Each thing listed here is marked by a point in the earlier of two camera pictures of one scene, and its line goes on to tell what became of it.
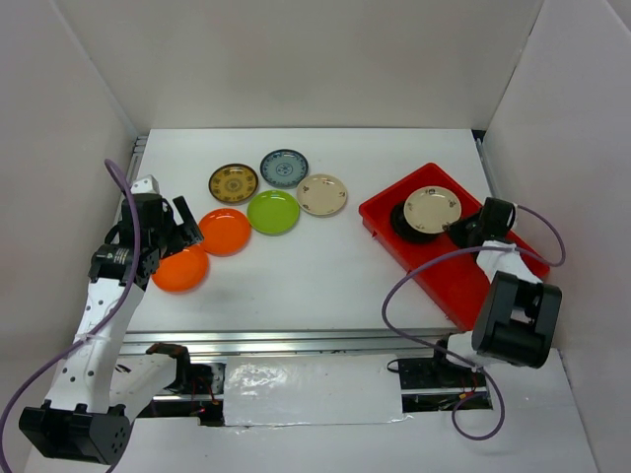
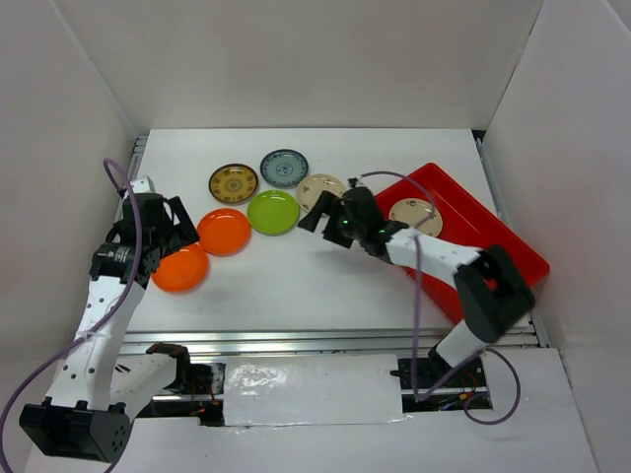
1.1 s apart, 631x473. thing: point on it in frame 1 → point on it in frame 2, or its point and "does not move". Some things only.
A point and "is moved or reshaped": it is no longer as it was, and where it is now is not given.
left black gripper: (188, 235) does not move
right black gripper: (455, 229) → (311, 221)
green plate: (273, 213) does not move
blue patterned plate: (284, 168) does not move
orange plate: (225, 232) does not move
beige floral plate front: (429, 209) is moved or reshaped
